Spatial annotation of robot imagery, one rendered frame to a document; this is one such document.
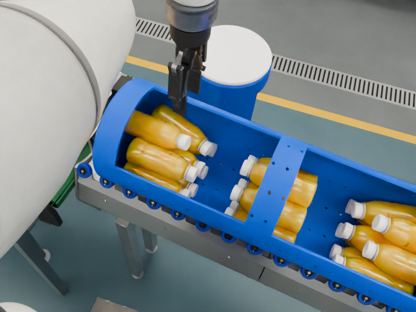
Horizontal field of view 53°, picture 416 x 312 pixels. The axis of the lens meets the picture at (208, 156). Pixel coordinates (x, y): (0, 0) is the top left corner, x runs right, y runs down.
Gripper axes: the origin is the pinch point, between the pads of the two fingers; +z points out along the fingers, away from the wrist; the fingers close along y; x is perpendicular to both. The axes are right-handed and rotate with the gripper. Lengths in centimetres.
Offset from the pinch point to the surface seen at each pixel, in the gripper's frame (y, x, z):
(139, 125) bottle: -1.8, 11.8, 17.4
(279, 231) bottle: -10.4, -30.7, 22.8
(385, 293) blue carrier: -15, -56, 19
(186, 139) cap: -1.1, -1.1, 16.0
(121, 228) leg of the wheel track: -11, 18, 72
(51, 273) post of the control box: -31, 42, 104
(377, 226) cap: -2, -50, 16
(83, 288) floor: -27, 35, 132
